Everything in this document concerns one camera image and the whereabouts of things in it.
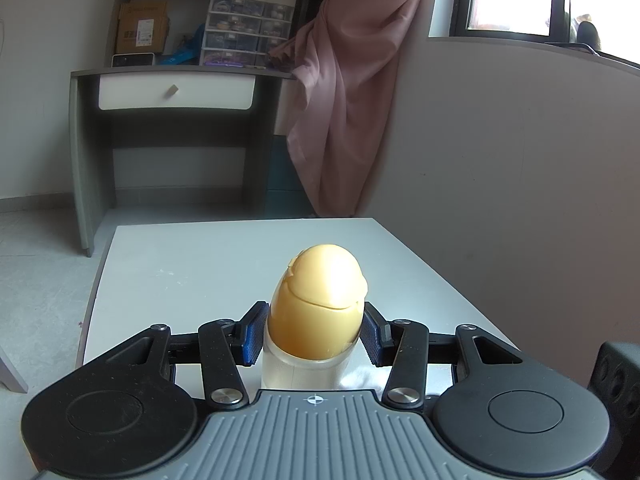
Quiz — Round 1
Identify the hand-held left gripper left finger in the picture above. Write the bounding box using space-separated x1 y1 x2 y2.
106 301 268 408

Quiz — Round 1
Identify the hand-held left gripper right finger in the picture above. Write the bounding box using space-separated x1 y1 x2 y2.
361 301 524 406

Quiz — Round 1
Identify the clear bottle with yellow cap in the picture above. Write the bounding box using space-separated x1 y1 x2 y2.
260 243 369 391

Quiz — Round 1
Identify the grey desk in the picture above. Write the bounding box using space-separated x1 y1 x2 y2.
69 67 301 258

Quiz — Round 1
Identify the white desk drawer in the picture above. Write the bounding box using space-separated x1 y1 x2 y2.
98 75 256 111

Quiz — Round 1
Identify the pink curtain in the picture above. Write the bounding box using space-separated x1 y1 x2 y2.
270 0 451 218

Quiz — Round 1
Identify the blue plastic item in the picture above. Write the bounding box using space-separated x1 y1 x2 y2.
160 22 206 66

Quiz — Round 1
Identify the clear plastic drawer organizer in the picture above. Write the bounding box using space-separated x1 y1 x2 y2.
200 0 297 67

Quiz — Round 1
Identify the cardboard box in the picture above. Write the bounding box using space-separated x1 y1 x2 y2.
116 0 170 56

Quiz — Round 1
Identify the dark object on sill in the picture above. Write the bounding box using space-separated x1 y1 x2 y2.
572 15 603 53

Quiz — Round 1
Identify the white bed frame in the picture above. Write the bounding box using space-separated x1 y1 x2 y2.
0 345 29 394

